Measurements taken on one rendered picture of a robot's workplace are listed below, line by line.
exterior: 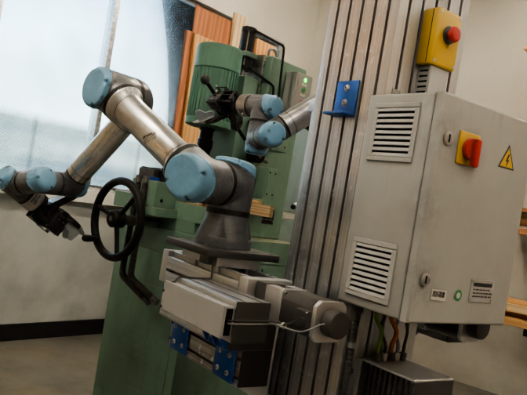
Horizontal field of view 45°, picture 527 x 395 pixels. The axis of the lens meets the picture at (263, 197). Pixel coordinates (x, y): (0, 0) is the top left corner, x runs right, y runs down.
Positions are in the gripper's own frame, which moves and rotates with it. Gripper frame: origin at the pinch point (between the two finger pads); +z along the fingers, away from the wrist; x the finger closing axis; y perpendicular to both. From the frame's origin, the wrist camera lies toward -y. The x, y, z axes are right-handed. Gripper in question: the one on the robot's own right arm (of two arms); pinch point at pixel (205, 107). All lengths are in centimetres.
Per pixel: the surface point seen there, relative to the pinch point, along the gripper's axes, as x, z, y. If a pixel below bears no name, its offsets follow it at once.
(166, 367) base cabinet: 79, -6, -45
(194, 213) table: 32.8, -7.1, -17.1
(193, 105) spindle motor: -4.3, 12.9, -3.6
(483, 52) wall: -209, 19, -163
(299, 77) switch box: -40.4, -4.5, -24.3
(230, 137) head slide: -5.8, 8.0, -22.5
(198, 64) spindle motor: -17.1, 13.7, 4.9
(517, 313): -54, -44, -216
